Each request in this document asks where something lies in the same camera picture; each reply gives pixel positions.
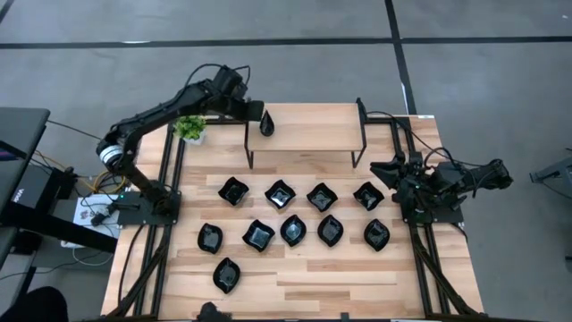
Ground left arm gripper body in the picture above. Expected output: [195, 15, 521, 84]
[232, 96, 265, 123]

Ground wooden riser black legs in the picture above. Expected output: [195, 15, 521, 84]
[243, 97, 368, 170]

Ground green plant white pot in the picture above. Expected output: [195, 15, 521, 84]
[172, 114, 207, 147]

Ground yellow cable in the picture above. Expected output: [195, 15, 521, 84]
[87, 169, 130, 194]

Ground black computer case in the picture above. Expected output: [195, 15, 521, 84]
[8, 163, 75, 216]

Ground white printed sheet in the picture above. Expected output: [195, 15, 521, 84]
[72, 193, 122, 239]

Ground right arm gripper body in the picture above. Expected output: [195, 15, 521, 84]
[395, 154, 431, 205]

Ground dark grey stand leg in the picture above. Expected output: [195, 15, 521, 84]
[529, 149, 572, 185]

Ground black teardrop mini plate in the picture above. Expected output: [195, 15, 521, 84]
[259, 109, 275, 138]

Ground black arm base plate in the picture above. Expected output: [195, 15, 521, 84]
[398, 188, 465, 225]
[116, 191, 182, 226]

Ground black leaf mini plate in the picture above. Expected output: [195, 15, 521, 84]
[280, 214, 307, 248]
[316, 214, 345, 248]
[363, 217, 391, 252]
[212, 257, 242, 295]
[197, 222, 224, 255]

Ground black desk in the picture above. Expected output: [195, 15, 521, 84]
[0, 106, 118, 309]

